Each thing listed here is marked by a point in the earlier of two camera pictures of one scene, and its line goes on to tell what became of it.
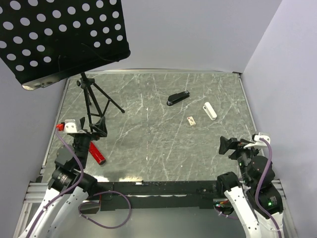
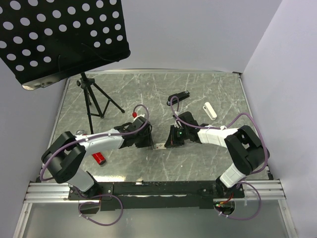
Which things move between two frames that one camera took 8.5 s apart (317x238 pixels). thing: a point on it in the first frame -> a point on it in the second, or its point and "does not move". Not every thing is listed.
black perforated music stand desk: x=42 y=42 does not move
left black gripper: x=101 y=129 -> x=148 y=141
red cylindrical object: x=96 y=153 does not move
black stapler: x=174 y=98 does not move
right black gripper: x=232 y=143 -> x=172 y=140
